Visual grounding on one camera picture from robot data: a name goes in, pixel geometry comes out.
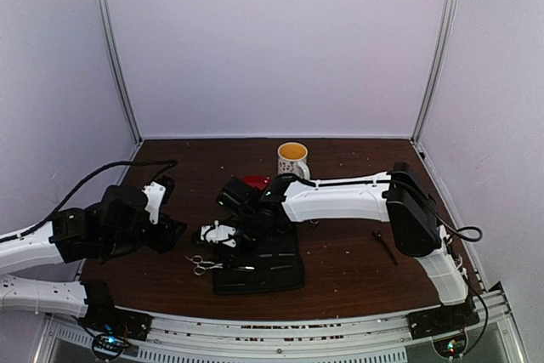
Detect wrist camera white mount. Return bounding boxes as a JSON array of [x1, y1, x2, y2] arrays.
[[198, 220, 237, 248], [142, 175, 175, 225]]

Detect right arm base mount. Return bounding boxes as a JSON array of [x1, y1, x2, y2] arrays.
[[406, 294, 490, 362]]

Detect white floral mug yellow inside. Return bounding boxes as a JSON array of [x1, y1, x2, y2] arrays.
[[277, 142, 311, 179]]

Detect silver thinning scissors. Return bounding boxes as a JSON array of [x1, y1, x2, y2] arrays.
[[185, 255, 224, 276]]

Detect left aluminium frame post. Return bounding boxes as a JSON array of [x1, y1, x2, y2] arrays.
[[96, 0, 143, 145]]

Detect red floral plate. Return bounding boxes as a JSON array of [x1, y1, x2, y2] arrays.
[[241, 175, 271, 190]]

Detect right aluminium frame post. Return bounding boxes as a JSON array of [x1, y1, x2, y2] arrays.
[[411, 0, 458, 146]]

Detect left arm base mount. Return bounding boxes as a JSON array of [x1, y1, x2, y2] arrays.
[[76, 280, 152, 361]]

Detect black zippered tool case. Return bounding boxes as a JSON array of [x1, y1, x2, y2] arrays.
[[212, 228, 305, 296]]

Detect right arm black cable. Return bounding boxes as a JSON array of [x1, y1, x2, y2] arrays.
[[393, 179, 484, 245]]

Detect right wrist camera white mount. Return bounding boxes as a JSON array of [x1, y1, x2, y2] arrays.
[[198, 220, 237, 248]]

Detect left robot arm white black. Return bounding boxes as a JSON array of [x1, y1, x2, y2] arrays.
[[1, 182, 187, 332]]

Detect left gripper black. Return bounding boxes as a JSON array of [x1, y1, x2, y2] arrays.
[[102, 212, 186, 256]]

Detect black hair clip right side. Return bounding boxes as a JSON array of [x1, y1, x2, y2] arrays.
[[371, 231, 399, 265]]

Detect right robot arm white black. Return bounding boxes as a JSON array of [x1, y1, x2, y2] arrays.
[[192, 162, 473, 331]]

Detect front aluminium rail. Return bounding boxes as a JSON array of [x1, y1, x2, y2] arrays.
[[33, 289, 528, 362]]

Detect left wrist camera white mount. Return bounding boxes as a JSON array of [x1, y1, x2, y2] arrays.
[[142, 175, 175, 225]]

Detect aluminium frame post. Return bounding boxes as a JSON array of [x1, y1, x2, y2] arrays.
[[411, 0, 458, 146], [96, 0, 143, 145]]

